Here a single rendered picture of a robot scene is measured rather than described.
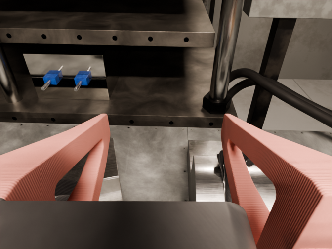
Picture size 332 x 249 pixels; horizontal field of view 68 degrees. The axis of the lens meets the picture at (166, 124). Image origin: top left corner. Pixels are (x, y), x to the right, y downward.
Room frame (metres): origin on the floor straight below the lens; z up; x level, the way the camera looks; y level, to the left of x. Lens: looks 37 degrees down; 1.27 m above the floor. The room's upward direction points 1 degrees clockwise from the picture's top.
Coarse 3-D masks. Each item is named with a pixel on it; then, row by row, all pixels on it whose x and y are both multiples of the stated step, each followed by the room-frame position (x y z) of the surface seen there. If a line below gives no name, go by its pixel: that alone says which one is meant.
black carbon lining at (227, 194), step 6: (222, 150) 0.34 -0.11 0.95; (222, 156) 0.33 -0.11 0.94; (246, 156) 0.33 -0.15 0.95; (222, 162) 0.33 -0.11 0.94; (246, 162) 0.33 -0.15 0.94; (222, 168) 0.31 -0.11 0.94; (222, 174) 0.29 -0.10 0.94; (228, 186) 0.29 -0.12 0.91; (228, 192) 0.27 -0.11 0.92; (228, 198) 0.26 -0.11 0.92
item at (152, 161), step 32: (0, 128) 0.59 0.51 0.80; (32, 128) 0.59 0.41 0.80; (64, 128) 0.59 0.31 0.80; (128, 128) 0.60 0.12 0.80; (160, 128) 0.60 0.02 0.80; (192, 128) 0.60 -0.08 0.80; (128, 160) 0.46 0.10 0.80; (160, 160) 0.46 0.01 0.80; (128, 192) 0.36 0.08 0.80; (160, 192) 0.36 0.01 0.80
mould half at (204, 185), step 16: (192, 144) 0.46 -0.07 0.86; (208, 144) 0.46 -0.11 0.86; (192, 160) 0.41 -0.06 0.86; (208, 160) 0.33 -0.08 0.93; (192, 176) 0.33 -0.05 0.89; (208, 176) 0.29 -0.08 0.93; (256, 176) 0.30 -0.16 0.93; (192, 192) 0.30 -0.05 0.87; (208, 192) 0.27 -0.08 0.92; (272, 192) 0.27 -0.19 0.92
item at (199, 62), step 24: (24, 48) 1.30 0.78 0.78; (144, 48) 1.33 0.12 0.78; (168, 48) 1.33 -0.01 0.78; (192, 48) 1.34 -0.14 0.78; (24, 72) 1.01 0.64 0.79; (144, 72) 1.03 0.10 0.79; (168, 72) 1.03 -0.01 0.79; (192, 72) 1.04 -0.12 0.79; (0, 96) 0.80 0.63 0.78; (24, 96) 0.80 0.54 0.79; (120, 96) 0.81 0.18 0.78; (144, 96) 0.82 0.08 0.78; (168, 96) 0.82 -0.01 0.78; (192, 96) 0.82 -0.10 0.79; (0, 120) 0.71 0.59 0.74; (24, 120) 0.70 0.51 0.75; (48, 120) 0.70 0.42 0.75; (72, 120) 0.70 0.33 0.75; (120, 120) 0.69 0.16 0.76; (144, 120) 0.69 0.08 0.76; (168, 120) 0.69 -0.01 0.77; (192, 120) 0.69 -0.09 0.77; (216, 120) 0.69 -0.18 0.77
